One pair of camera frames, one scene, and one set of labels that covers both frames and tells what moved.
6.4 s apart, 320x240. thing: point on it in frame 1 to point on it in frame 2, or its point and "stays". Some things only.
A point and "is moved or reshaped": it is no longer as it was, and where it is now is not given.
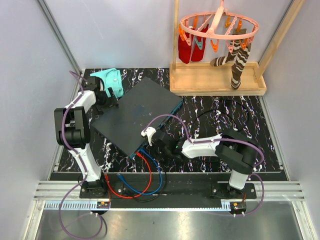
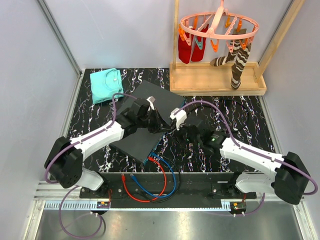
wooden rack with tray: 201,79 stays
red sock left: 184,50 stays
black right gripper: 152,148 to 178,133
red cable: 145,189 is moved or reshaped
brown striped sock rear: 222,60 stays
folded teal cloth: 111,78 stays
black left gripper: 111,102 to 160,125
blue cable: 160,186 to 151,194
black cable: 191,121 to 153,201
